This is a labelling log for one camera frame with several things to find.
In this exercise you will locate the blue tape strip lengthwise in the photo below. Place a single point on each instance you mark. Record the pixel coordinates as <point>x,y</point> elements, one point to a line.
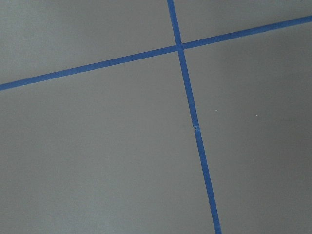
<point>194,117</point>

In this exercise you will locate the blue tape strip crosswise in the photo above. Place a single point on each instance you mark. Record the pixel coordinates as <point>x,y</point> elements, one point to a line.
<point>156,52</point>

